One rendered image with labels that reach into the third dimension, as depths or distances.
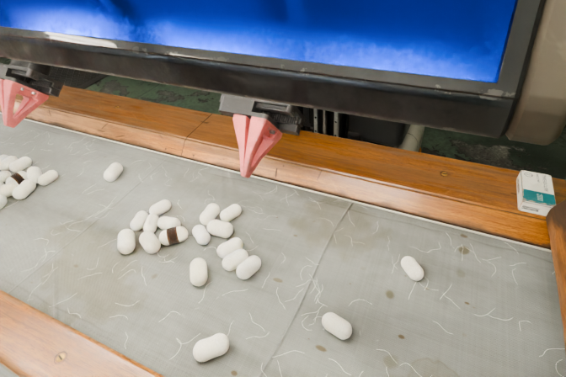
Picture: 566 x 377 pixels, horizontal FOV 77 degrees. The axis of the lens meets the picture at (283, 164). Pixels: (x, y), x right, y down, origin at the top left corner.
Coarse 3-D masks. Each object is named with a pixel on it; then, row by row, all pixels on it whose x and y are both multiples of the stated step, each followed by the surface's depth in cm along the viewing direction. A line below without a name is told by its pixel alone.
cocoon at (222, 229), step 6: (210, 222) 48; (216, 222) 48; (222, 222) 48; (228, 222) 48; (210, 228) 47; (216, 228) 47; (222, 228) 47; (228, 228) 47; (216, 234) 47; (222, 234) 47; (228, 234) 47
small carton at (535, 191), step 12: (516, 180) 49; (528, 180) 46; (540, 180) 46; (552, 180) 46; (528, 192) 45; (540, 192) 45; (552, 192) 44; (528, 204) 44; (540, 204) 43; (552, 204) 43
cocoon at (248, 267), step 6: (252, 258) 43; (258, 258) 43; (240, 264) 43; (246, 264) 42; (252, 264) 43; (258, 264) 43; (240, 270) 42; (246, 270) 42; (252, 270) 42; (240, 276) 42; (246, 276) 42
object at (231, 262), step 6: (234, 252) 44; (240, 252) 44; (246, 252) 44; (228, 258) 43; (234, 258) 43; (240, 258) 44; (246, 258) 44; (222, 264) 43; (228, 264) 43; (234, 264) 43; (228, 270) 43
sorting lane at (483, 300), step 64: (0, 128) 75; (64, 192) 58; (128, 192) 57; (192, 192) 56; (256, 192) 55; (0, 256) 49; (64, 256) 48; (128, 256) 47; (192, 256) 46; (320, 256) 45; (384, 256) 44; (448, 256) 44; (512, 256) 43; (64, 320) 41; (128, 320) 40; (192, 320) 40; (256, 320) 39; (320, 320) 39; (384, 320) 38; (448, 320) 38; (512, 320) 37
